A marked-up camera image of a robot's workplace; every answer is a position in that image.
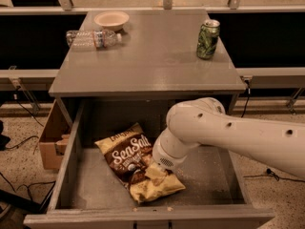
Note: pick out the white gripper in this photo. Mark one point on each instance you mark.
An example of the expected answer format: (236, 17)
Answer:
(164, 158)

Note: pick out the brown sea salt chip bag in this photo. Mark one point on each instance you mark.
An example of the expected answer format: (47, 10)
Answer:
(129, 154)

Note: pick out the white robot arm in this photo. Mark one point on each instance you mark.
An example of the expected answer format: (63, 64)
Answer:
(203, 122)

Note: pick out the grey cabinet counter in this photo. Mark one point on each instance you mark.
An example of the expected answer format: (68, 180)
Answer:
(156, 58)

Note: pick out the brown cardboard box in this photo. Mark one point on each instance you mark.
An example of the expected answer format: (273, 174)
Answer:
(54, 139)

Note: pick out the clear plastic water bottle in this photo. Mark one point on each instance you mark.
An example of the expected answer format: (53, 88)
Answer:
(92, 39)

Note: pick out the green soda can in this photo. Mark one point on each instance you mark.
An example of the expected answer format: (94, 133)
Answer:
(208, 38)

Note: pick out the beige paper bowl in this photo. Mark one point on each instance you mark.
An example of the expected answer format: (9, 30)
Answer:
(112, 20)

